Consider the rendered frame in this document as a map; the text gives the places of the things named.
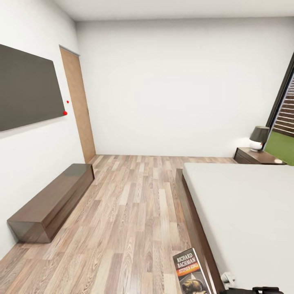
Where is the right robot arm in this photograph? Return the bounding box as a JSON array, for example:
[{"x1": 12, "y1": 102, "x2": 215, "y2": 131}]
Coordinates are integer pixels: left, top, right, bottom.
[{"x1": 219, "y1": 272, "x2": 284, "y2": 294}]

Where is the hardback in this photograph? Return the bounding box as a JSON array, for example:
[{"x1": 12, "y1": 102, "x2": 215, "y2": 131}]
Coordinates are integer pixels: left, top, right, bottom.
[{"x1": 173, "y1": 248, "x2": 212, "y2": 294}]

